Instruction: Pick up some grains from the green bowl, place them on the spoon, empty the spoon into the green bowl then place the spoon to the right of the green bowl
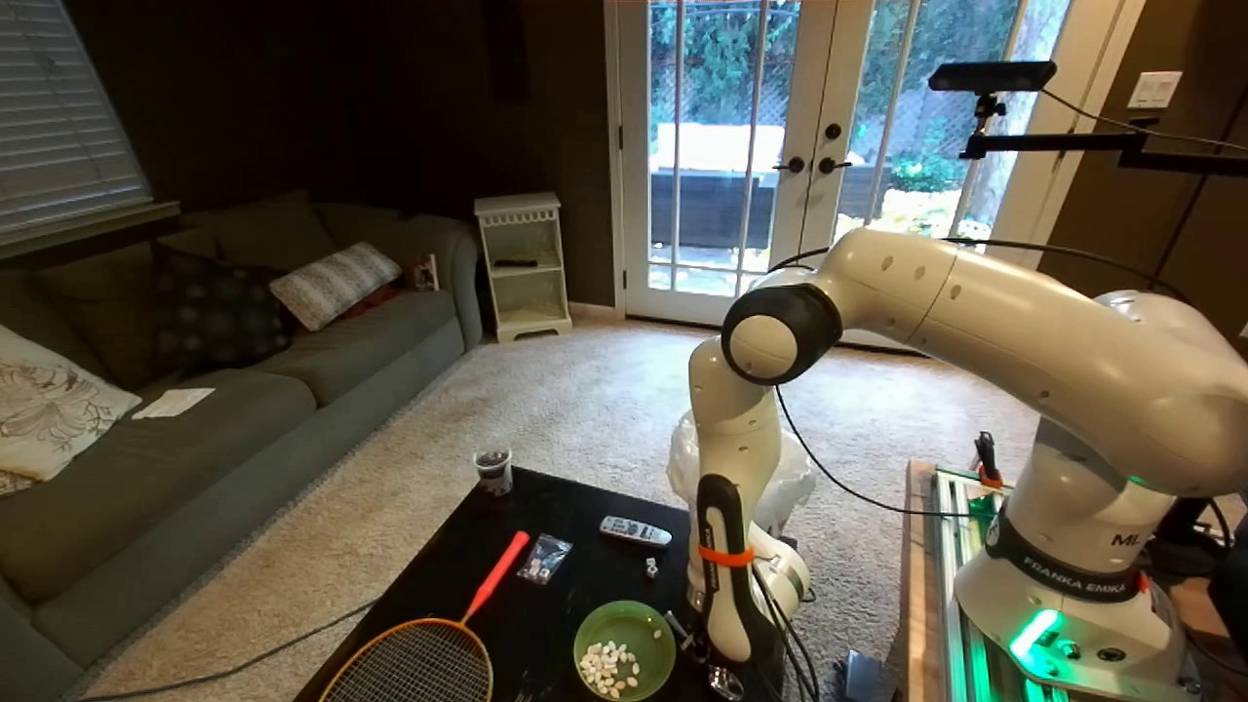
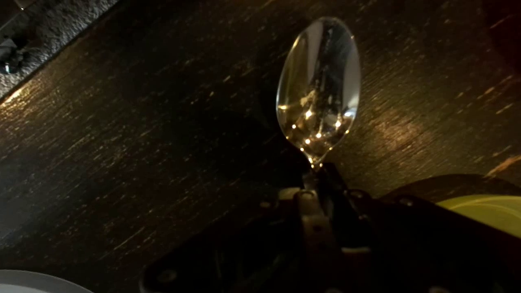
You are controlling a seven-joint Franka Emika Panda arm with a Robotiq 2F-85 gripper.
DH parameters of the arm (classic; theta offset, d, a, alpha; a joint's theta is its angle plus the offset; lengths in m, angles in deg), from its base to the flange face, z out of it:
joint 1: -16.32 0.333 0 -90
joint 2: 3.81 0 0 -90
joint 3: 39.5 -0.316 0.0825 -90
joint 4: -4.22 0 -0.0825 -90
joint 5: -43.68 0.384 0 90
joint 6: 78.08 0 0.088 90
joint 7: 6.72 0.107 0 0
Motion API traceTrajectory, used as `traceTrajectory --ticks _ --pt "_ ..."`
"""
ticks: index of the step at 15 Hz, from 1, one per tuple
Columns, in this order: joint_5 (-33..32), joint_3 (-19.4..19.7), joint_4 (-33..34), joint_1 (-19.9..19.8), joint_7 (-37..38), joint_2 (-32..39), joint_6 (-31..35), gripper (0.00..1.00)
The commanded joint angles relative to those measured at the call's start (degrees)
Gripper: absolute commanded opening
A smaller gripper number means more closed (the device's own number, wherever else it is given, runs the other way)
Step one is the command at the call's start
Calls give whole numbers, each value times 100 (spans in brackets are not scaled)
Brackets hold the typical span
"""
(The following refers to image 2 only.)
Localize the black coffee table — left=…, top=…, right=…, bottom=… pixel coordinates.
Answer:
left=0, top=0, right=521, bottom=293

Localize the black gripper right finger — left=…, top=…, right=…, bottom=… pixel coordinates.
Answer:
left=319, top=161, right=376, bottom=245

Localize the white paper napkin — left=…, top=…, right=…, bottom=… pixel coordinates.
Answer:
left=0, top=268, right=94, bottom=293

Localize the green plastic bowl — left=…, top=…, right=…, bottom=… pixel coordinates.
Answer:
left=436, top=193, right=521, bottom=241

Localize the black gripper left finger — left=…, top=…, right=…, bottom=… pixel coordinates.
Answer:
left=278, top=185, right=332, bottom=257

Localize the clear shiny spoon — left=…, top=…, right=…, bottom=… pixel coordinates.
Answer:
left=275, top=14, right=363, bottom=188

